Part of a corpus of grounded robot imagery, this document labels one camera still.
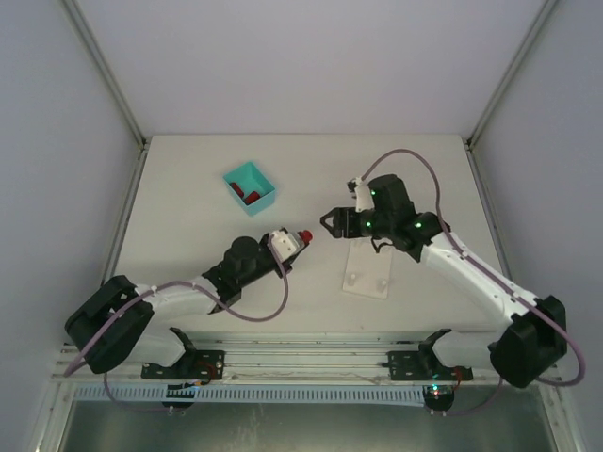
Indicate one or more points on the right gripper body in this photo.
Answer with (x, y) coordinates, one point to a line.
(345, 222)

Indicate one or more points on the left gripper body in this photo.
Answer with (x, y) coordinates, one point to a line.
(292, 254)

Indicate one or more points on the large red spring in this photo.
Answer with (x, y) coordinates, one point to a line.
(306, 237)

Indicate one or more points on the long red spring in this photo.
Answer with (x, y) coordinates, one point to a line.
(251, 198)

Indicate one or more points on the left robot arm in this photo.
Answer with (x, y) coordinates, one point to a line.
(122, 319)

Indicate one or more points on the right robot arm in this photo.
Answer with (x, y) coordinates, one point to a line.
(528, 336)

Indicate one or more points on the short red spring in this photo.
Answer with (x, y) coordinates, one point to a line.
(237, 190)

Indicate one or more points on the teal plastic bin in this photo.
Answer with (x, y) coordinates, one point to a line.
(250, 178)

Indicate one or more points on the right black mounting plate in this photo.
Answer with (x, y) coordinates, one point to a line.
(406, 365)

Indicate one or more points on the black mounting plate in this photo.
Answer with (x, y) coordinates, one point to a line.
(197, 364)
(406, 365)

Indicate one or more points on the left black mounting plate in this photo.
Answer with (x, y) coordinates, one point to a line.
(197, 364)

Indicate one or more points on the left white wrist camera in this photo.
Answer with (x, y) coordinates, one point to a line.
(282, 242)

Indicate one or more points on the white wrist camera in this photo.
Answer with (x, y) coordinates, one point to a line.
(282, 242)
(362, 194)

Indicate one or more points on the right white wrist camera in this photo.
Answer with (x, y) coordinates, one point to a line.
(362, 194)

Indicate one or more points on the white peg base plate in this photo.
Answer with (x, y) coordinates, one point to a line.
(367, 272)

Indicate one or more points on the white slotted cable duct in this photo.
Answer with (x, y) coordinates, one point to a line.
(246, 393)

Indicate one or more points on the aluminium rail frame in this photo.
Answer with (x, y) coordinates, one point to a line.
(183, 219)

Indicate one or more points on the left aluminium corner post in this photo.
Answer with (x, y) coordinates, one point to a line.
(91, 45)

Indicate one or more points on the aluminium corner post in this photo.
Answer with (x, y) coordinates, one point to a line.
(91, 45)
(519, 58)

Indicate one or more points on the right aluminium corner post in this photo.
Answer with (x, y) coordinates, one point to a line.
(519, 58)

